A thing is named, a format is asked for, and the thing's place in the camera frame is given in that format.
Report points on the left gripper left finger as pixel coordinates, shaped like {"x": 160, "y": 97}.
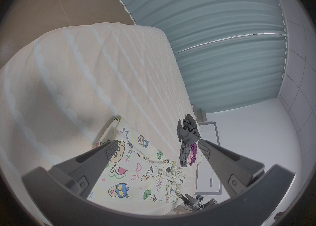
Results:
{"x": 93, "y": 165}

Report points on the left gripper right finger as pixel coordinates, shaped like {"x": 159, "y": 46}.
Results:
{"x": 227, "y": 168}

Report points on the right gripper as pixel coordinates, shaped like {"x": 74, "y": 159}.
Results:
{"x": 196, "y": 204}

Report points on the white printed pyjama garment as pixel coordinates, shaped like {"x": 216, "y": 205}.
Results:
{"x": 138, "y": 170}

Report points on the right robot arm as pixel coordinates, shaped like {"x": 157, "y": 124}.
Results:
{"x": 209, "y": 202}

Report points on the bed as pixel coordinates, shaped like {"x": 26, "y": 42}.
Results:
{"x": 98, "y": 84}

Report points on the white printed pillow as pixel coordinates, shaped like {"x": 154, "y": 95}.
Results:
{"x": 200, "y": 157}

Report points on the purple satin garment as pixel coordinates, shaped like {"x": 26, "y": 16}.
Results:
{"x": 193, "y": 152}

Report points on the grey garment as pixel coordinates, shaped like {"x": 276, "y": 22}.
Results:
{"x": 184, "y": 154}

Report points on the black garment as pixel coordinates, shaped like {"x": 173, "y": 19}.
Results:
{"x": 188, "y": 128}

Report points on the grey white bedside table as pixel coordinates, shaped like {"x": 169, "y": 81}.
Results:
{"x": 199, "y": 113}

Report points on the blue-green curtain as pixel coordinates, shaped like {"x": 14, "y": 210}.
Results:
{"x": 197, "y": 10}
{"x": 234, "y": 71}

